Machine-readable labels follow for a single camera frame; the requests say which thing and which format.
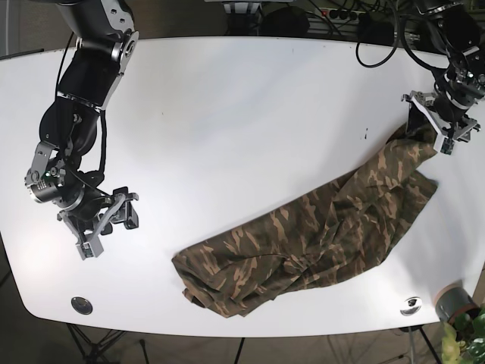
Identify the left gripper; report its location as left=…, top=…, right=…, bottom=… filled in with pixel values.
left=402, top=76, right=484, bottom=155

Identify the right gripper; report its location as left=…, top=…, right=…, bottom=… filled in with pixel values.
left=25, top=163, right=139, bottom=260

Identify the camouflage T-shirt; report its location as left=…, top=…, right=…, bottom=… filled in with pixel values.
left=172, top=125, right=437, bottom=318

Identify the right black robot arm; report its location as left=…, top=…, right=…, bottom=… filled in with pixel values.
left=24, top=0, right=139, bottom=259

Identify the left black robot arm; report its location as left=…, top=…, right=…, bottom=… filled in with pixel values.
left=357, top=1, right=484, bottom=155

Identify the left metal table grommet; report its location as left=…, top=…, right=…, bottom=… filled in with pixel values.
left=70, top=297, right=93, bottom=315

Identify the metal table grommet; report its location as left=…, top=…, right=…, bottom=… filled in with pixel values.
left=399, top=297, right=422, bottom=316
left=70, top=297, right=93, bottom=315

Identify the grey plant pot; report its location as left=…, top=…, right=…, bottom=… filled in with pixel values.
left=433, top=283, right=480, bottom=324

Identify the right metal table grommet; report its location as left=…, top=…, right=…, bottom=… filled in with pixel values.
left=399, top=297, right=422, bottom=316

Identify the green plant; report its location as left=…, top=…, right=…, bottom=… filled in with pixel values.
left=441, top=306, right=484, bottom=364

